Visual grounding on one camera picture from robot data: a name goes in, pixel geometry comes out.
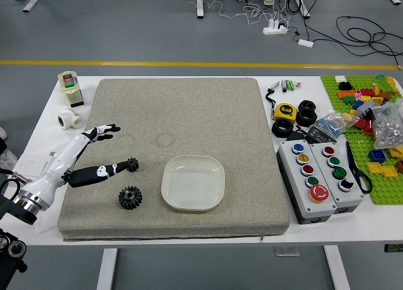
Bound grey toy piece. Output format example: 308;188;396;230
356;101;383;116

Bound yellow tape measure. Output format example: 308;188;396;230
272;102;297;123

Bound flash drive black lanyard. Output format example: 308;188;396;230
265;81;281;109

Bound grey four-button control box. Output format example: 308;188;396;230
309;141;364;215

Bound long black floor cable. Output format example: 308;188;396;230
335;15;403;67

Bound black cable with plug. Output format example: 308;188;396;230
282;0;313;42

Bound big black gear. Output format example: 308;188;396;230
118;186;144;211

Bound white square plate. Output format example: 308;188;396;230
161;155;226;212

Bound big black hex nut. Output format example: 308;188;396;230
296;108;318;126
298;99;317;112
271;118;295;137

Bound white cable tangle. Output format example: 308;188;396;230
190;0;292;27

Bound black flat pouch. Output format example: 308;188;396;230
288;129;311;143

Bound plastic bag silver nuts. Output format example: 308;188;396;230
371;101;403;149

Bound green brick baseplate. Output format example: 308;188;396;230
320;75;403;206

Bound beige switch box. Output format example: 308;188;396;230
57;70;84;108

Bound white pipe tee fitting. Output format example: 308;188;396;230
57;107;83;130

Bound long green toy brick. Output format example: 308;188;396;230
374;75;394;93

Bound grey-brown mat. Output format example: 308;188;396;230
57;77;291;242

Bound person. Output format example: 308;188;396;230
0;126;19;171

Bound grey table bracket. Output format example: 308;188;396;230
273;245;300;257

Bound blue square toy brick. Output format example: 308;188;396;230
368;149;387;163

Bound plastic bag blue parts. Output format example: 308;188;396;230
314;111;350;137

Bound grey five-button control box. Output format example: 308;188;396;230
276;140;337;225

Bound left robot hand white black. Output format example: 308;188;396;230
21;123;130;206

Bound big red toy brick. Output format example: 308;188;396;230
353;117;374;135

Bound white power strip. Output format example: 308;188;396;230
263;19;289;35

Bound black scissors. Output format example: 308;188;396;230
345;141;373;195

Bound black display module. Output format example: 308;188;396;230
307;126;338;145

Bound orange toy brick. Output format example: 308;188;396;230
338;89;360;100

